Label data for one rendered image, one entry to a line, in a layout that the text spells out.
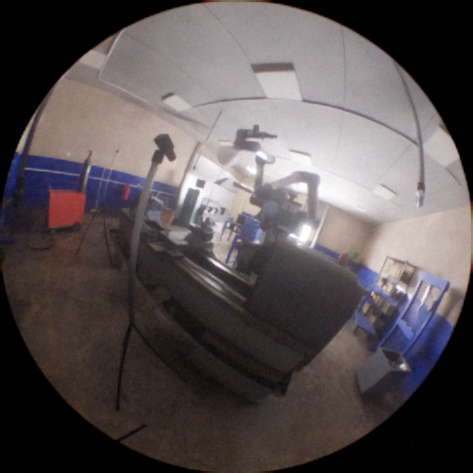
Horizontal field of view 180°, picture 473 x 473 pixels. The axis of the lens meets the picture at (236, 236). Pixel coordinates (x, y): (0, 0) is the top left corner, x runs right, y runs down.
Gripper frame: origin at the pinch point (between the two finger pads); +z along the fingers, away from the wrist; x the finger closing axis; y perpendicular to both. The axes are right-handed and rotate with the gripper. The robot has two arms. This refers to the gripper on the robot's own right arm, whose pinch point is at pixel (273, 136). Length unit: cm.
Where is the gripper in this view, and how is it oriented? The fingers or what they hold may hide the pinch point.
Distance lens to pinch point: 129.7
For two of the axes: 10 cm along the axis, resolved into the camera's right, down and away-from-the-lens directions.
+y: 0.4, 6.9, 7.2
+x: -5.9, 6.0, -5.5
